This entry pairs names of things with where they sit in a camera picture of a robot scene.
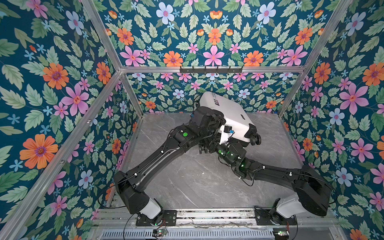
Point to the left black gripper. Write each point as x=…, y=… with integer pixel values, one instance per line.
x=220, y=121

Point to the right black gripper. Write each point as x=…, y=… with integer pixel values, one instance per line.
x=218, y=146

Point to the white hard-shell suitcase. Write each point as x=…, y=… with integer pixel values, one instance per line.
x=245, y=130

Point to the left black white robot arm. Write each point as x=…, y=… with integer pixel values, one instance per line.
x=130, y=186

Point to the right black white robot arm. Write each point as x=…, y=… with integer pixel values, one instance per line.
x=313, y=192

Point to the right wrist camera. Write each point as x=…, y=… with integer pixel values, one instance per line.
x=226, y=134

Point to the black hook rail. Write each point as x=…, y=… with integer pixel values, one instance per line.
x=209, y=70

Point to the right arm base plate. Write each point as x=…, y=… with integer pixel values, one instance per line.
x=275, y=216

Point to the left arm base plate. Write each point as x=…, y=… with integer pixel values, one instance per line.
x=164, y=218

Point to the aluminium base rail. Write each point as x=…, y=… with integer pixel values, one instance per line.
x=216, y=217

